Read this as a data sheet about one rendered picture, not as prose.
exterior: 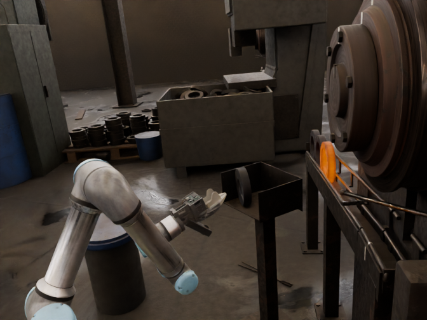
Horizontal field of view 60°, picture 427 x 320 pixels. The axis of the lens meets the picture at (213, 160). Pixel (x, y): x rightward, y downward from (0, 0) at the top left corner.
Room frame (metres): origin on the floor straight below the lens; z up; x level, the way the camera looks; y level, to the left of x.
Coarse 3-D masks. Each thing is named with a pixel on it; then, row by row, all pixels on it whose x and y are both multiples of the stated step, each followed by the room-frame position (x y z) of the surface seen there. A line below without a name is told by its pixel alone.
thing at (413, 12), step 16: (400, 0) 0.73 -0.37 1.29; (416, 0) 0.68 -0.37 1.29; (416, 16) 0.66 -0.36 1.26; (416, 32) 0.65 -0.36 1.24; (416, 48) 0.64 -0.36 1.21; (416, 64) 0.64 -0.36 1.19; (416, 80) 0.63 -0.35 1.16; (416, 96) 0.63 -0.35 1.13; (416, 112) 0.62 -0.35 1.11; (416, 128) 0.62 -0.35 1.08; (416, 144) 0.62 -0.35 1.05; (400, 160) 0.67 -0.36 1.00; (416, 160) 0.64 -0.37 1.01; (368, 176) 0.87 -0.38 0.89; (400, 176) 0.67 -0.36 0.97; (416, 176) 0.67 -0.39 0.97
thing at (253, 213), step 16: (224, 176) 1.44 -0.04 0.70; (256, 176) 1.51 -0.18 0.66; (272, 176) 1.45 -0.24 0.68; (288, 176) 1.36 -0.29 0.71; (256, 192) 1.50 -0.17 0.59; (272, 192) 1.23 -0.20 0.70; (288, 192) 1.26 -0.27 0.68; (240, 208) 1.34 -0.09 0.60; (256, 208) 1.32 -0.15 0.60; (272, 208) 1.23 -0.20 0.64; (288, 208) 1.26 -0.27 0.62; (256, 224) 1.34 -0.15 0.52; (272, 224) 1.32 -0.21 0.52; (256, 240) 1.35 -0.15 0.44; (272, 240) 1.32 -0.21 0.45; (272, 256) 1.32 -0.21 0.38; (272, 272) 1.32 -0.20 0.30; (272, 288) 1.32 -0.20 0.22; (272, 304) 1.32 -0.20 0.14
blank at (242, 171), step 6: (240, 168) 1.38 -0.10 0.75; (240, 174) 1.35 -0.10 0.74; (246, 174) 1.35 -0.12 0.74; (240, 180) 1.34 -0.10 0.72; (246, 180) 1.33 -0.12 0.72; (240, 186) 1.41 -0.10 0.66; (246, 186) 1.31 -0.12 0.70; (240, 192) 1.39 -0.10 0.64; (246, 192) 1.31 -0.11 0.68; (240, 198) 1.38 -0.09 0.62; (246, 198) 1.31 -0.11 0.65; (246, 204) 1.33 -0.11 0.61
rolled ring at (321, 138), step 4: (316, 136) 1.77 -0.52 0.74; (320, 136) 1.73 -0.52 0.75; (324, 136) 1.72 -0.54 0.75; (316, 140) 1.77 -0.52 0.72; (320, 140) 1.69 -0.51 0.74; (324, 140) 1.69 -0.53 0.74; (316, 144) 1.78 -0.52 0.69; (320, 144) 1.67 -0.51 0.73; (316, 148) 1.79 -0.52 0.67; (316, 152) 1.79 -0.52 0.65; (316, 156) 1.78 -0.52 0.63; (316, 160) 1.77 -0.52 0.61
